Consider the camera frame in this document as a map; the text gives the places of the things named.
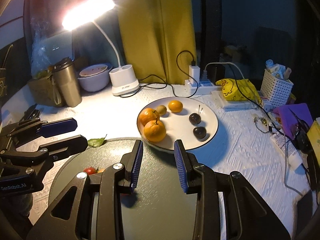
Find white desk lamp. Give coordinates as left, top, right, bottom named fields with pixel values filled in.
left=62, top=0, right=140, bottom=96

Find dark window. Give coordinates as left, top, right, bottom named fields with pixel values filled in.
left=197, top=0, right=320, bottom=85

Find white plate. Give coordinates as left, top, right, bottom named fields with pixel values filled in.
left=136, top=96, right=219, bottom=151

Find steel tumbler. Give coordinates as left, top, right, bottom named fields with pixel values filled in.
left=52, top=57, right=82, bottom=107

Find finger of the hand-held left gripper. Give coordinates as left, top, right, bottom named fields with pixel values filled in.
left=0, top=117, right=78, bottom=145
left=0, top=134, right=88, bottom=178

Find yellow plastic bag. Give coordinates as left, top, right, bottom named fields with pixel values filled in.
left=215, top=78, right=263, bottom=105

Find black cable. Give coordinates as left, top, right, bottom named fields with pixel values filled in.
left=137, top=51, right=198, bottom=98

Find key bunch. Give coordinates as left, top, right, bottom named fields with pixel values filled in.
left=252, top=114, right=270, bottom=132

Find cardboard box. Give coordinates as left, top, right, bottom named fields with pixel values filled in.
left=27, top=76, right=61, bottom=105

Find black small device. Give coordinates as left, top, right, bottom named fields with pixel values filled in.
left=295, top=122, right=313, bottom=153

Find white tube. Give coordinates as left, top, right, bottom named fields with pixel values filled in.
left=271, top=132, right=303, bottom=168

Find lavender bowl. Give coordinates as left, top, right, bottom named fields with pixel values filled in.
left=77, top=64, right=113, bottom=92

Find yellow white box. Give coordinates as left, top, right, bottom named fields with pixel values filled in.
left=307, top=120, right=320, bottom=153

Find grey round tray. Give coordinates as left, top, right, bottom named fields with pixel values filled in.
left=47, top=137, right=222, bottom=240

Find yellow curtain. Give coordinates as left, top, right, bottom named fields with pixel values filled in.
left=117, top=0, right=198, bottom=85

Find white cable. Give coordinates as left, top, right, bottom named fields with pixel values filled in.
left=205, top=62, right=245, bottom=80

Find white charger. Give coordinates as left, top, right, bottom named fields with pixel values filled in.
left=189, top=65, right=200, bottom=80

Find white textured tablecloth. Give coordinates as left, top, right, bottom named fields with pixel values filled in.
left=0, top=82, right=315, bottom=240

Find white power strip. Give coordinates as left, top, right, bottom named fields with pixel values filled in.
left=184, top=79, right=223, bottom=95

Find grey cable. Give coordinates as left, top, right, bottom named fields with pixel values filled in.
left=282, top=132, right=304, bottom=196

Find medium orange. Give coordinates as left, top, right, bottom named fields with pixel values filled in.
left=139, top=108, right=160, bottom=127

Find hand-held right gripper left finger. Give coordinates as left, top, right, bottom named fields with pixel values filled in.
left=26, top=140, right=144, bottom=240

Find white paper packets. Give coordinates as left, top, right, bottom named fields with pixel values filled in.
left=265, top=59, right=293, bottom=80

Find green leaf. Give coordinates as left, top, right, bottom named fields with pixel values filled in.
left=87, top=134, right=107, bottom=147

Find dark plum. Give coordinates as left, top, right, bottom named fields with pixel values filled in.
left=189, top=105, right=202, bottom=125
left=193, top=127, right=207, bottom=140

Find black power adapter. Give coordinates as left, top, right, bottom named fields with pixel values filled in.
left=207, top=64, right=225, bottom=83

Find white flat box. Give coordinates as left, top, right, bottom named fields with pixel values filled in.
left=211, top=90, right=260, bottom=109

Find clear plastic bag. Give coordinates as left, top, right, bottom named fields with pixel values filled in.
left=31, top=22, right=54, bottom=79

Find white inner bowl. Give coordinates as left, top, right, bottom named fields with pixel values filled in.
left=79, top=64, right=108, bottom=78

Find purple cloth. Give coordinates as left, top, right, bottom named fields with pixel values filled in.
left=272, top=103, right=313, bottom=140

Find large orange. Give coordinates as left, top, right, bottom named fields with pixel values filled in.
left=144, top=120, right=167, bottom=142

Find white woven basket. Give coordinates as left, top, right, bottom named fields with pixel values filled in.
left=261, top=69, right=294, bottom=109

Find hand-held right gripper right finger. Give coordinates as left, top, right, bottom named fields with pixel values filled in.
left=174, top=139, right=292, bottom=240

